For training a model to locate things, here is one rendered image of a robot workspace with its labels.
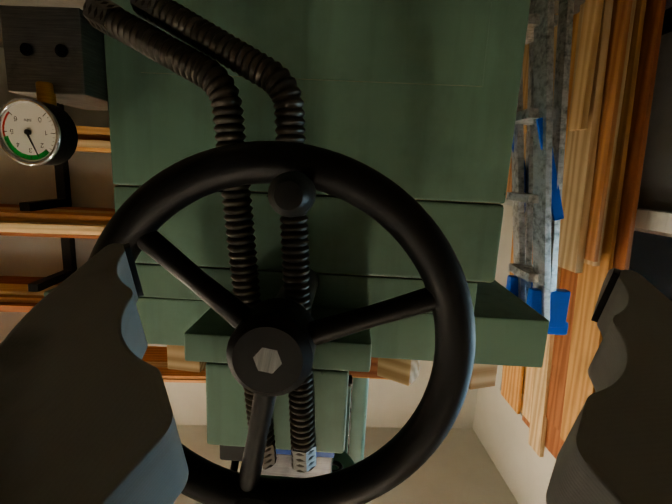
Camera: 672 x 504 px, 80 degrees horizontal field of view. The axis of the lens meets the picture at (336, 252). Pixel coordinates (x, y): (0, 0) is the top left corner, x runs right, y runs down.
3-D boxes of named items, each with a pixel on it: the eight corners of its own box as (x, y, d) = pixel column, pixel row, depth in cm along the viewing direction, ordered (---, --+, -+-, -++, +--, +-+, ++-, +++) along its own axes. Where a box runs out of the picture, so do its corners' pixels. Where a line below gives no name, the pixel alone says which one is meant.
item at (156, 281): (478, 283, 46) (474, 316, 47) (439, 248, 67) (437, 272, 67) (132, 264, 47) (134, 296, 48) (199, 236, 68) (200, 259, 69)
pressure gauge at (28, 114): (54, 77, 37) (61, 167, 39) (81, 85, 41) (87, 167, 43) (-13, 74, 37) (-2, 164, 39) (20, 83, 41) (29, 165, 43)
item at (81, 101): (76, 5, 38) (83, 94, 40) (142, 45, 51) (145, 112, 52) (-9, 2, 39) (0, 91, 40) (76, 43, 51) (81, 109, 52)
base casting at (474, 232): (509, 204, 44) (499, 285, 46) (421, 186, 101) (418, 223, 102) (107, 185, 46) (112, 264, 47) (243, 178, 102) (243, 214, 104)
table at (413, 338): (603, 358, 37) (592, 416, 38) (491, 275, 67) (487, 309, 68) (-35, 319, 39) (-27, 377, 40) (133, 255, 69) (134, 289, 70)
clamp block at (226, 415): (353, 372, 38) (348, 455, 40) (353, 321, 52) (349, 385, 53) (199, 363, 39) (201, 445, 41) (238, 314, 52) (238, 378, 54)
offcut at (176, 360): (199, 344, 50) (199, 372, 51) (211, 333, 53) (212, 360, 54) (166, 340, 51) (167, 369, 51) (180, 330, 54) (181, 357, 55)
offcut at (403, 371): (389, 340, 54) (387, 365, 54) (378, 349, 51) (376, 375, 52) (421, 349, 51) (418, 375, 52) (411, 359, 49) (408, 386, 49)
